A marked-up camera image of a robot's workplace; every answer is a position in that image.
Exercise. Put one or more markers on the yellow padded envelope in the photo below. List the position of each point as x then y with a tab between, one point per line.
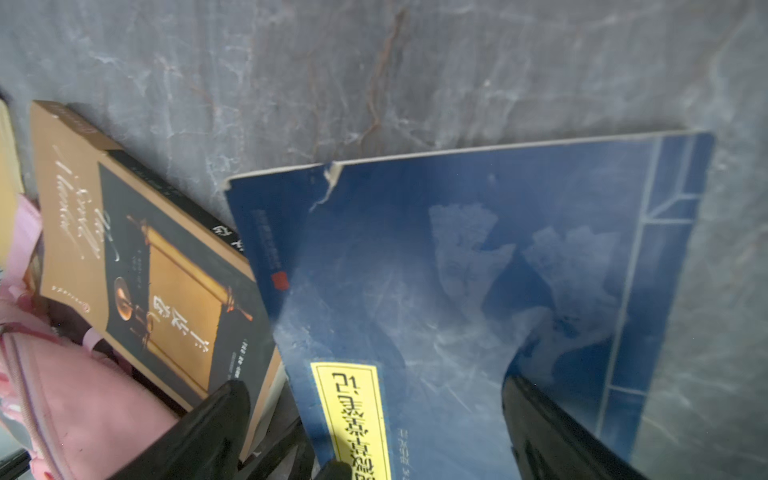
11	182

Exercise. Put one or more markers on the blue book with yellow label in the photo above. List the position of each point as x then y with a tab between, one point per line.
403	290

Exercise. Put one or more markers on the pink student backpack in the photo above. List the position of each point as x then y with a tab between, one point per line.
76	412

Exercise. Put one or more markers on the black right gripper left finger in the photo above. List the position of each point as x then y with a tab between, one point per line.
204	444

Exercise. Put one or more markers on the brown and black book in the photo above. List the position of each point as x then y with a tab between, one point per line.
161	279

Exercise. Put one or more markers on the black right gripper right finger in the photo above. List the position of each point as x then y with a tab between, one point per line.
547	443

